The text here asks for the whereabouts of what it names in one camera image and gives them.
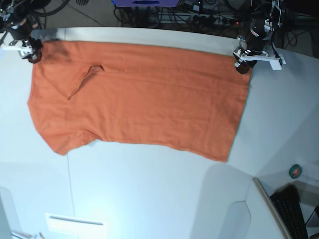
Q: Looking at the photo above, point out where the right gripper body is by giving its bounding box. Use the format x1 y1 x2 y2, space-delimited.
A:
4 17 42 50

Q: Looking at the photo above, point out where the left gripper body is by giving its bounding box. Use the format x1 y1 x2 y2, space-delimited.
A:
234 18 276 56

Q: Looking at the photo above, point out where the orange t-shirt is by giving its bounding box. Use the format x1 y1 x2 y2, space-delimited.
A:
28 41 251 162

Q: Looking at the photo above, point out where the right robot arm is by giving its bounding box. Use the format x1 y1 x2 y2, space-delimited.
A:
0 0 50 64

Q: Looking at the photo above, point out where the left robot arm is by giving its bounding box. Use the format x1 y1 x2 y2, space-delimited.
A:
233 0 319 74

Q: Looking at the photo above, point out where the blue box with oval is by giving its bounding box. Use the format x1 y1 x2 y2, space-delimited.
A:
111 0 184 7

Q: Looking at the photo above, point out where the green tape roll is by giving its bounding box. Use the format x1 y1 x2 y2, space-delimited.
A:
289 164 302 179

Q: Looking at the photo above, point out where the black keyboard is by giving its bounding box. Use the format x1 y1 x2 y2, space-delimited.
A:
270 184 308 239

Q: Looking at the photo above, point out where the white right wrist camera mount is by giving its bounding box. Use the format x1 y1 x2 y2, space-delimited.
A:
0 35 35 59

